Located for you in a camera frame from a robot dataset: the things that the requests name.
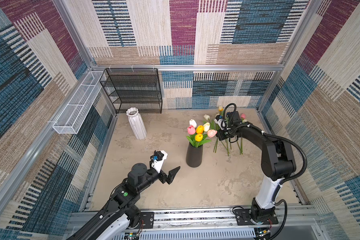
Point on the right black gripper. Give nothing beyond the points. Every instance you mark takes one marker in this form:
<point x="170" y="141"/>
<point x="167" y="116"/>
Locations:
<point x="220" y="135"/>

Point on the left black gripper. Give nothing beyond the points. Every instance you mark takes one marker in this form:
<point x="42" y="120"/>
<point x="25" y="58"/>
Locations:
<point x="169" y="178"/>

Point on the light pink tulip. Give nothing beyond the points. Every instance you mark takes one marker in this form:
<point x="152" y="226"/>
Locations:
<point x="211" y="133"/>

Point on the cream white tulip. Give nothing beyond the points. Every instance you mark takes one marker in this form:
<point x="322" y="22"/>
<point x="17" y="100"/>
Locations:
<point x="206" y="127"/>

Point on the orange yellow tulip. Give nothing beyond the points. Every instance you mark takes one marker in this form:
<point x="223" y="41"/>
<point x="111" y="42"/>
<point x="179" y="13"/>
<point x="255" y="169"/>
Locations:
<point x="200" y="129"/>

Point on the black cylindrical vase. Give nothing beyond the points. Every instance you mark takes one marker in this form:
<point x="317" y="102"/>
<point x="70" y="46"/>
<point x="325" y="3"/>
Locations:
<point x="194" y="156"/>

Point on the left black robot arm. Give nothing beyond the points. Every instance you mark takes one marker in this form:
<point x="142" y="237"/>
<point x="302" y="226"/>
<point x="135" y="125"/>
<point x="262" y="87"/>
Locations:
<point x="120" y="211"/>

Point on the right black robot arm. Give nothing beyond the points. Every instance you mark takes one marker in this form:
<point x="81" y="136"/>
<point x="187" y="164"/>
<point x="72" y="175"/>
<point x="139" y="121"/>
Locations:
<point x="277" y="161"/>

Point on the white ribbed ceramic vase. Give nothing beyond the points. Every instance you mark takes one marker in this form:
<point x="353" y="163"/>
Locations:
<point x="136" y="123"/>

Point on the pink tulip on table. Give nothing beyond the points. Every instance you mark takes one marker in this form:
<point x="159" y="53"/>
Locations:
<point x="243" y="118"/>

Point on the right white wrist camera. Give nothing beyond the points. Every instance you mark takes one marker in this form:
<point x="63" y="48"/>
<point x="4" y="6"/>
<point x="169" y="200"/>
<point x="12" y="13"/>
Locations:
<point x="221" y="122"/>

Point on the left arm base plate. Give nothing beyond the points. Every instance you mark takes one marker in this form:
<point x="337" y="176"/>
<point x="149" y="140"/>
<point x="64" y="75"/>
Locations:
<point x="143" y="220"/>

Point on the aluminium rail with cable duct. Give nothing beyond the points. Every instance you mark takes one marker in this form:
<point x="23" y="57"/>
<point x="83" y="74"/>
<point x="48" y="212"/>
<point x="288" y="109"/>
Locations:
<point x="296" y="222"/>

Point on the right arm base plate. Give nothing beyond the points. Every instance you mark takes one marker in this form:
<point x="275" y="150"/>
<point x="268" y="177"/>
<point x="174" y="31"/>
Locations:
<point x="247" y="217"/>

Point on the black wire shelf rack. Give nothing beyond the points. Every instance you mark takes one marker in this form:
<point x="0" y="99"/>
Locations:
<point x="133" y="88"/>

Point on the white wire mesh basket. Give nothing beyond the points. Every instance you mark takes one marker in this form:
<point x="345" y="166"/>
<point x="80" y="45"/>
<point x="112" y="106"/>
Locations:
<point x="75" y="112"/>

